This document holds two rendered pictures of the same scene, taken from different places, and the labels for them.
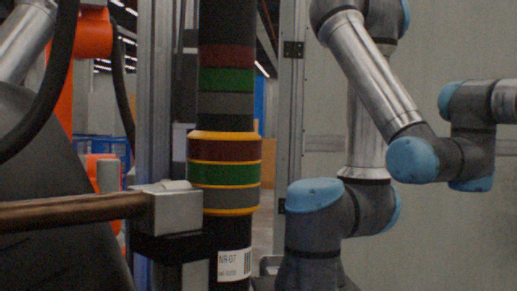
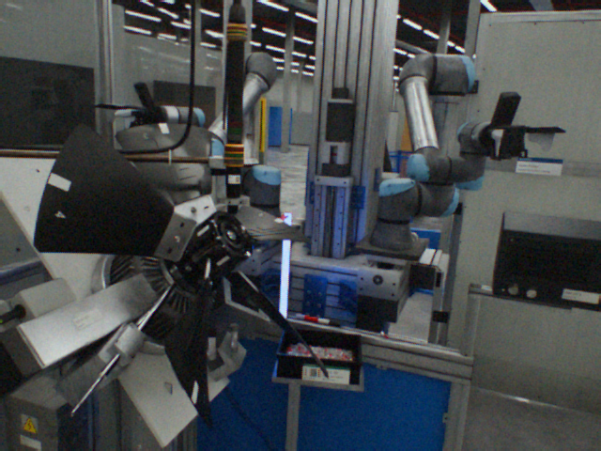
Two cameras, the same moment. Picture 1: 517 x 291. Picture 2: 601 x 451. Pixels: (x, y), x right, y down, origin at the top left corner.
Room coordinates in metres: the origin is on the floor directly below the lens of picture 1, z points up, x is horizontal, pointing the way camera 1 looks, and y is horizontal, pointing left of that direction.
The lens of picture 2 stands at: (-0.57, -0.61, 1.47)
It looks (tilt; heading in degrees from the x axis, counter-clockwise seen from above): 13 degrees down; 29
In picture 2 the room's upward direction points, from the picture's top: 3 degrees clockwise
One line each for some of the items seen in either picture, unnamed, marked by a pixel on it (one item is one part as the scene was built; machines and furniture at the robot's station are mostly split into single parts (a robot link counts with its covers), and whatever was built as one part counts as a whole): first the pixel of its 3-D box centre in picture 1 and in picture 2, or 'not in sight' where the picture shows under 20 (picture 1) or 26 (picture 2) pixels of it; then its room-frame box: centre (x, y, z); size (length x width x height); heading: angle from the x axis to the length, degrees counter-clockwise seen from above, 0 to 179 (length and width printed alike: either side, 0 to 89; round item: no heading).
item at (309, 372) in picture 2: not in sight; (319, 355); (0.53, -0.12, 0.85); 0.22 x 0.17 x 0.07; 113
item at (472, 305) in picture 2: not in sight; (470, 320); (0.74, -0.46, 0.96); 0.03 x 0.03 x 0.20; 8
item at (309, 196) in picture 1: (316, 212); (397, 197); (1.08, -0.12, 1.20); 0.13 x 0.12 x 0.14; 124
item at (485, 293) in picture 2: not in sight; (517, 298); (0.75, -0.56, 1.04); 0.24 x 0.03 x 0.03; 98
